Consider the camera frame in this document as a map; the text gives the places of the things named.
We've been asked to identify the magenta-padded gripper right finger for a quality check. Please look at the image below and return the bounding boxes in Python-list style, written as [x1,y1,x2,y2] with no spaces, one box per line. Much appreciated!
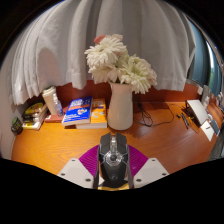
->
[128,145,170,189]

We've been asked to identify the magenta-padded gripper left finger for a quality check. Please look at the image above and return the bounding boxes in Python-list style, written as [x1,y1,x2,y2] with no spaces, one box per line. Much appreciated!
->
[57,144,101,189]

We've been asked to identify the grey black computer mouse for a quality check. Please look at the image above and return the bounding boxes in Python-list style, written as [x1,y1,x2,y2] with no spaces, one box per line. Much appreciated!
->
[96,132,134,189]

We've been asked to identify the red book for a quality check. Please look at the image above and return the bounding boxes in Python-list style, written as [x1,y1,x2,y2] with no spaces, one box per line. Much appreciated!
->
[44,113,66,124]

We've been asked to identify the orange book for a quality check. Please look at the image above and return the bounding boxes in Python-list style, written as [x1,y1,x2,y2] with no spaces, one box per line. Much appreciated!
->
[75,97,108,130]

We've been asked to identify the yellow and white book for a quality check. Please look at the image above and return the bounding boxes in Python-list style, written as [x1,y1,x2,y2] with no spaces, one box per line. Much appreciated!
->
[21,118,49,131]

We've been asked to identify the white ceramic vase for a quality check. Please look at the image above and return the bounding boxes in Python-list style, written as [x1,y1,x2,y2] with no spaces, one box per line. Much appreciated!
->
[106,81,134,131]

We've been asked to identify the white paper sheet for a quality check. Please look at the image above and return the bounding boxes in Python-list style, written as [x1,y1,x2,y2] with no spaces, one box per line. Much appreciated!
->
[199,120,216,142]

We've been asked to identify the dark mug with green inside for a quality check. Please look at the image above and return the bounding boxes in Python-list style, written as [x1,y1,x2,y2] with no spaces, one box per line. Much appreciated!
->
[10,116,24,136]

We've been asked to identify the white laptop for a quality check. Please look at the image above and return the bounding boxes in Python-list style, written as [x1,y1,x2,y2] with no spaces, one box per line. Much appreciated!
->
[185,99,209,127]

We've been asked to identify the cream tumbler with lid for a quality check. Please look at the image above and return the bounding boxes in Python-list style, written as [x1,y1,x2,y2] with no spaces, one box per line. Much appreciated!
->
[41,85,59,116]

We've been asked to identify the white flower bunch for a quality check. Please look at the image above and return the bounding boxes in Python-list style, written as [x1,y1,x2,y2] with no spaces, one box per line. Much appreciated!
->
[83,33,158,95]

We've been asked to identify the blue grey window curtain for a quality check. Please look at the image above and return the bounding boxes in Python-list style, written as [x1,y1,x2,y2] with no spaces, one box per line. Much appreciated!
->
[188,19,224,96]

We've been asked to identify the white curtain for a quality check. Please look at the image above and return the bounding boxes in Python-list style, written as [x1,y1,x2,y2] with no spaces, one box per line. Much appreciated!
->
[8,0,198,106]

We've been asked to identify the black cable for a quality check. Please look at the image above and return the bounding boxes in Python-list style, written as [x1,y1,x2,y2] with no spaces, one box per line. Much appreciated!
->
[133,94,176,128]

